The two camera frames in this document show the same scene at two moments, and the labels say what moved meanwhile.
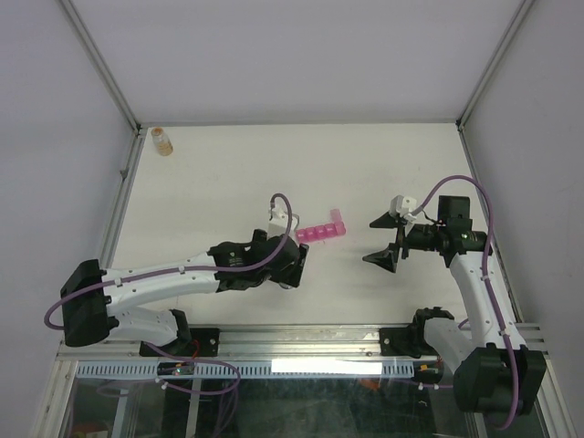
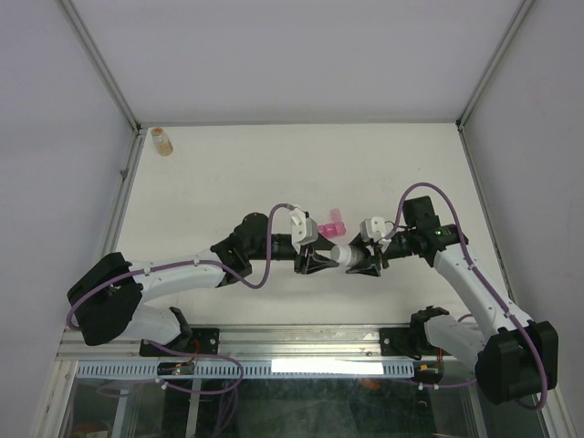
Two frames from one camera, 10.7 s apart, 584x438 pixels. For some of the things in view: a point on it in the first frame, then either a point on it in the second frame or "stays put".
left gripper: x=290 y=275 -> x=312 y=262
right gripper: x=388 y=256 -> x=371 y=268
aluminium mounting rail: x=254 y=345 stays put
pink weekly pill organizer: x=336 y=228 stays put
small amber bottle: x=162 y=143 stays put
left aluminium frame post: x=102 y=65 stays put
